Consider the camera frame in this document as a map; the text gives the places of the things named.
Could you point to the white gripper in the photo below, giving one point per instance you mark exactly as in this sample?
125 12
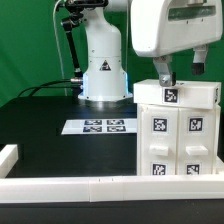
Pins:
162 27

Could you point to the white cabinet top block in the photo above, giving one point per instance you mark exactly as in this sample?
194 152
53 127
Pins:
185 94

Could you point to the white door panel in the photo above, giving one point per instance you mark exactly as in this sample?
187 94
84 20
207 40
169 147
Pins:
195 141
156 140

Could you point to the white cabinet body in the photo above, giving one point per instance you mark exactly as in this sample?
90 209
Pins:
216 137

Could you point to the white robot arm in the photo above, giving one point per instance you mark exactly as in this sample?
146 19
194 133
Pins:
104 80

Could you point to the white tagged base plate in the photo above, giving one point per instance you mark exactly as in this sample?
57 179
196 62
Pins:
100 126

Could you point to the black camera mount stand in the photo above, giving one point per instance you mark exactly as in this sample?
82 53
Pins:
71 36

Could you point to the white U-shaped workspace frame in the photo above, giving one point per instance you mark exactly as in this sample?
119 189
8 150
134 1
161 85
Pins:
100 189

